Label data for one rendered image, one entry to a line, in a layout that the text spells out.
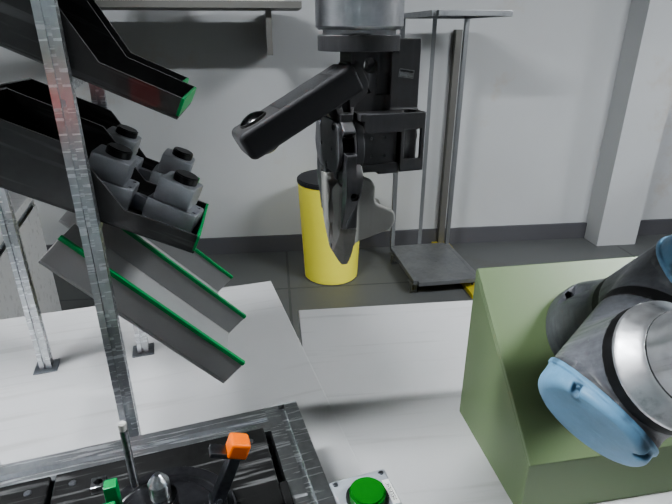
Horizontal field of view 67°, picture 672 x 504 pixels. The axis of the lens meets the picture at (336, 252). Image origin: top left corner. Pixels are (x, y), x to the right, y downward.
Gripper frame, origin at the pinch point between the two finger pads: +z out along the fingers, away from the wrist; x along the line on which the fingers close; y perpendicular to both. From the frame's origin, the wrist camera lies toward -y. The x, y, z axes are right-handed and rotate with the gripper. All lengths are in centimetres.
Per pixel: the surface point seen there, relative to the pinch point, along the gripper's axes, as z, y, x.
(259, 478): 26.3, -9.5, -0.9
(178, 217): 1.1, -14.4, 19.1
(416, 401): 37.4, 20.1, 17.1
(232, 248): 119, 21, 291
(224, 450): 17.1, -13.1, -5.1
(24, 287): 20, -41, 47
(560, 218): 108, 258, 243
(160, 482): 18.7, -19.3, -5.6
